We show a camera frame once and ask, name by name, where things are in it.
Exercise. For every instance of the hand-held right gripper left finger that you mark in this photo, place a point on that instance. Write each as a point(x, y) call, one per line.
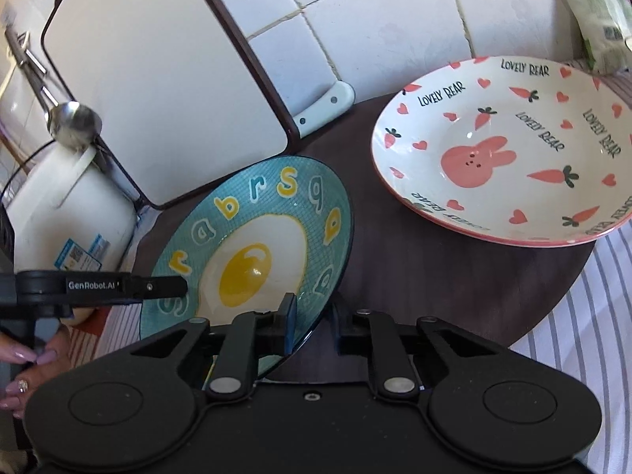
point(289, 321)

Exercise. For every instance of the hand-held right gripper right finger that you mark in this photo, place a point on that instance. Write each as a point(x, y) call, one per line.
point(348, 331)

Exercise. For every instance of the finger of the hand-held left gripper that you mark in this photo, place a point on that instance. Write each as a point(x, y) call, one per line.
point(160, 287)

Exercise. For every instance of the blue fried-egg print plate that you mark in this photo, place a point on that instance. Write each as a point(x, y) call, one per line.
point(256, 237)

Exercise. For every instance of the person's left hand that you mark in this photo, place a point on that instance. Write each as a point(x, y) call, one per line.
point(47, 363)

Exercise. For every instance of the red striped cloth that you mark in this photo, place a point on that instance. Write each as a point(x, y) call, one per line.
point(106, 328)

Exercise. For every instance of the white rice cooker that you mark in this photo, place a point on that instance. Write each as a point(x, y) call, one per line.
point(64, 207)

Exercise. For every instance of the metal ladle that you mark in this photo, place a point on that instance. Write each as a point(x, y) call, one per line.
point(74, 121)

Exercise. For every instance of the white cutting board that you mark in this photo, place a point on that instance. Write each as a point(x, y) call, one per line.
point(148, 84)

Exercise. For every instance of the white bunny print plate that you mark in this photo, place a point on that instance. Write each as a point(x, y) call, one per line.
point(474, 158)

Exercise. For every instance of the purple striped cloth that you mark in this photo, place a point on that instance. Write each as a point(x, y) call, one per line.
point(582, 335)

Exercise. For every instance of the white green plastic packet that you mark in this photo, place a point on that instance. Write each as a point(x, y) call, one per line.
point(592, 10)

